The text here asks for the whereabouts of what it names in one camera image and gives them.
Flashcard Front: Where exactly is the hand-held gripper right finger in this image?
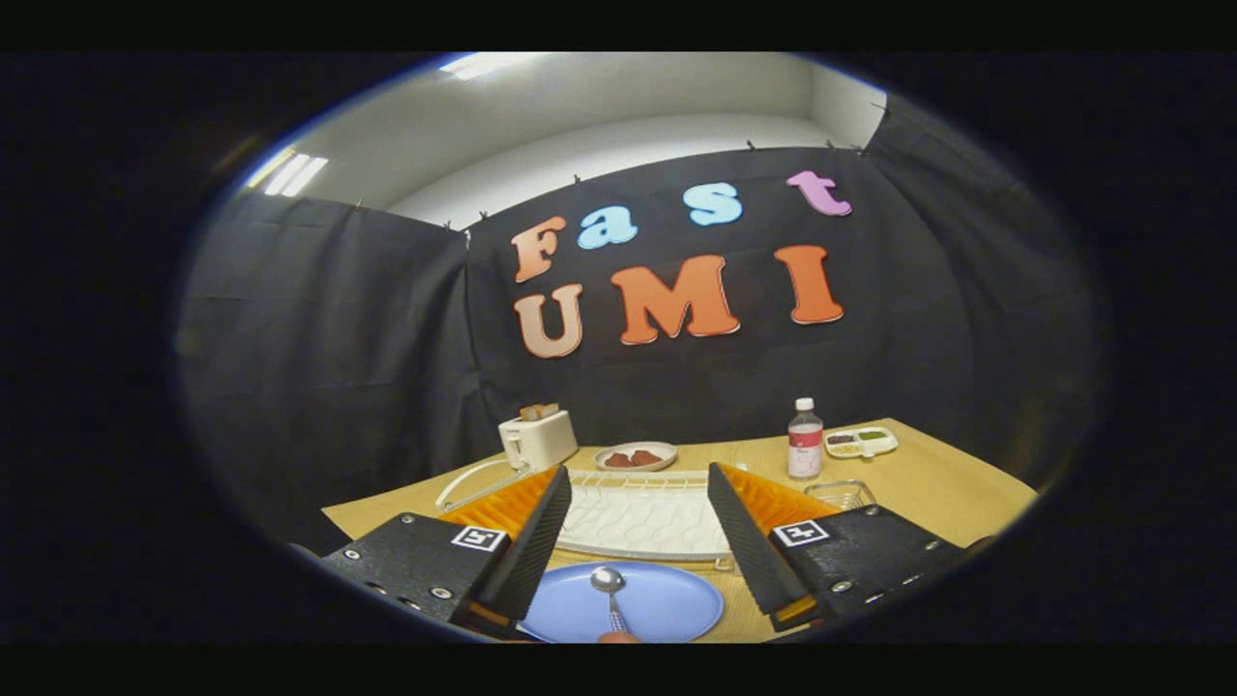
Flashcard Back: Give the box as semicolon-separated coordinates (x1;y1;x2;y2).
707;462;967;631

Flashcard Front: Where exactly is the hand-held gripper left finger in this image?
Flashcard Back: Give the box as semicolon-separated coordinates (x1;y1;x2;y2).
324;464;573;629

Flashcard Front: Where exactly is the metal spoon with patterned handle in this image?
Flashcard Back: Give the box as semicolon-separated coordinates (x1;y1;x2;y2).
590;566;629;634

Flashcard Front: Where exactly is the blue plate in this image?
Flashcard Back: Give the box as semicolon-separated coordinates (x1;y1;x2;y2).
519;561;725;644

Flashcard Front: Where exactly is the white wire dish rack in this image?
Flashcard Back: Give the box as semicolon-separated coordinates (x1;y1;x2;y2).
435;457;735;571

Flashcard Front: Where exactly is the metal wire basket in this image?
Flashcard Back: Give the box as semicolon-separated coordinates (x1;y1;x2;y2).
804;479;878;511

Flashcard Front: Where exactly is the beige oval dish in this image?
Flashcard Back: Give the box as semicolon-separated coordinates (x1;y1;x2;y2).
593;441;678;473

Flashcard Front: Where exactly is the white divided dish with beans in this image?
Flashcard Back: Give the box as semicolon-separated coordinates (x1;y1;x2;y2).
823;426;899;459

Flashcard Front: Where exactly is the white toaster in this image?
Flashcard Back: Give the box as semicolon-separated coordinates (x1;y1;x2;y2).
498;409;579;473

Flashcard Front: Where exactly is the clear bottle with red label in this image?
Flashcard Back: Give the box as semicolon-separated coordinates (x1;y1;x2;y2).
787;397;824;481

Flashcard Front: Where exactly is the black backdrop cloth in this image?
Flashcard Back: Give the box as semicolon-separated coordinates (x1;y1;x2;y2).
179;92;1108;557

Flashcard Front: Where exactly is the ceiling light panel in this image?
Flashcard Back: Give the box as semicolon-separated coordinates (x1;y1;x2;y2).
440;52;542;80
246;150;330;197

